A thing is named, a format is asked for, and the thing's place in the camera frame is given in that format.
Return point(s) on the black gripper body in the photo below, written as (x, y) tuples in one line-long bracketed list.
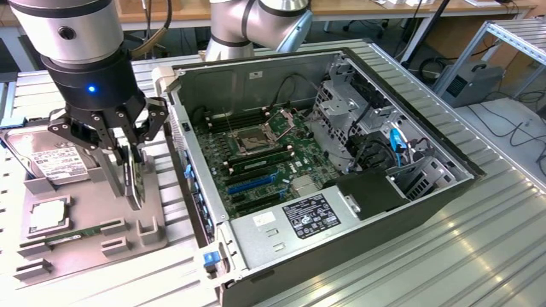
[(94, 76)]

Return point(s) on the blue disk carrier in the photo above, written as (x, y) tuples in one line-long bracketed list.
[(11, 123)]

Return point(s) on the thin metal locking lever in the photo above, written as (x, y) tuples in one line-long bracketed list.
[(230, 126)]

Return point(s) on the open black PC case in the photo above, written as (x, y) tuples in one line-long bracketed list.
[(384, 230)]

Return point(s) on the green motherboard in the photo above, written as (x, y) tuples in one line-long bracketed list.
[(298, 150)]

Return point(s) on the CPU socket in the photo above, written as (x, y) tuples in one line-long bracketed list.
[(251, 140)]

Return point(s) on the aluminium profile frame table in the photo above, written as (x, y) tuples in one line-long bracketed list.
[(516, 35)]

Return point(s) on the graphics card with metal bracket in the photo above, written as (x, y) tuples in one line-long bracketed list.
[(134, 185)]

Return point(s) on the RAM stick with white label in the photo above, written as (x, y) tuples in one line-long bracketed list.
[(255, 164)]

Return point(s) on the metal socket cover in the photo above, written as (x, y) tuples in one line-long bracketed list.
[(279, 123)]

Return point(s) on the grey equipment box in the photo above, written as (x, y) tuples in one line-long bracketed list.
[(473, 86)]

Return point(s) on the silver hard disk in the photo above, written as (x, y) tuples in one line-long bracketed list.
[(43, 160)]

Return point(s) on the blue case latch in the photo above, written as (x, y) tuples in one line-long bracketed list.
[(211, 258)]

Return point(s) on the green RAM stick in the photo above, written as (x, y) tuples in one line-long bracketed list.
[(64, 239)]

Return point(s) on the wooden desk white frame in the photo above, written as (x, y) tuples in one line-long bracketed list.
[(362, 11), (187, 12)]

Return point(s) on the silver metal disk bay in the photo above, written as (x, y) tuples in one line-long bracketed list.
[(337, 105)]

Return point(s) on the silver chipset heatsink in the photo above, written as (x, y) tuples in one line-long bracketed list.
[(303, 186)]

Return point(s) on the silver power supply unit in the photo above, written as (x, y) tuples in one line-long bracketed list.
[(273, 230)]

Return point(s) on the silver CPU chip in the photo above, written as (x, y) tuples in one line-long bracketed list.
[(48, 215)]

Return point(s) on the black slanted pole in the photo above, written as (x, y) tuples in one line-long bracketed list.
[(425, 30)]

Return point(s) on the grey parts rack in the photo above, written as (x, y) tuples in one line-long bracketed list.
[(86, 224)]

